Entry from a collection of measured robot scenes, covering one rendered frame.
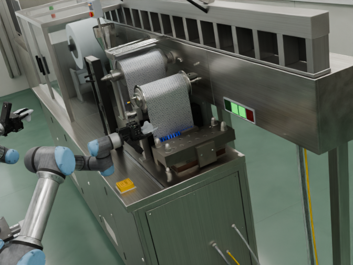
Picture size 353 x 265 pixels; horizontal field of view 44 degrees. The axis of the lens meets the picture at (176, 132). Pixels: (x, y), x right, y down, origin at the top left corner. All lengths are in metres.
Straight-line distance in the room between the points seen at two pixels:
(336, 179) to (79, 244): 2.13
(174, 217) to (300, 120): 0.83
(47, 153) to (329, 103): 1.10
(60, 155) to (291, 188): 2.22
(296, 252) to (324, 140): 1.42
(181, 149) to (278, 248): 1.20
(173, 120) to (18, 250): 1.01
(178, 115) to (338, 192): 0.87
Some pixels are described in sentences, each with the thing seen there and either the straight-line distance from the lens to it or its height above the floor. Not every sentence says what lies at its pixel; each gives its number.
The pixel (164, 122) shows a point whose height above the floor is 1.11.
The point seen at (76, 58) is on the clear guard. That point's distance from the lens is 3.12.
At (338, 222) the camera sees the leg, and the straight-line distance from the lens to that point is 2.10.
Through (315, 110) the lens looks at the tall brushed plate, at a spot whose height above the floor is 1.32.
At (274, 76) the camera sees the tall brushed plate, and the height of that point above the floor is 1.41.
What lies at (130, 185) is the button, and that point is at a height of 0.92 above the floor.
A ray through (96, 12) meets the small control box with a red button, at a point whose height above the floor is 1.64.
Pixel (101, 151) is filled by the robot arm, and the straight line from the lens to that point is 2.15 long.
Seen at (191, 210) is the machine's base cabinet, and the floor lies 0.73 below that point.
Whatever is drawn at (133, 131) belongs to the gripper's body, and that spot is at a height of 1.14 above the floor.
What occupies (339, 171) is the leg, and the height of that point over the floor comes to 0.97.
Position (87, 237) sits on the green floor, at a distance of 3.54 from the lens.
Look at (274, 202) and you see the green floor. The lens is 3.47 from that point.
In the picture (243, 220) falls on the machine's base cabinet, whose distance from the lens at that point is 2.45.
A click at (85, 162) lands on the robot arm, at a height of 1.04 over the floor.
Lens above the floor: 1.99
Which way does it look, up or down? 24 degrees down
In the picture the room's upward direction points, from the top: 11 degrees counter-clockwise
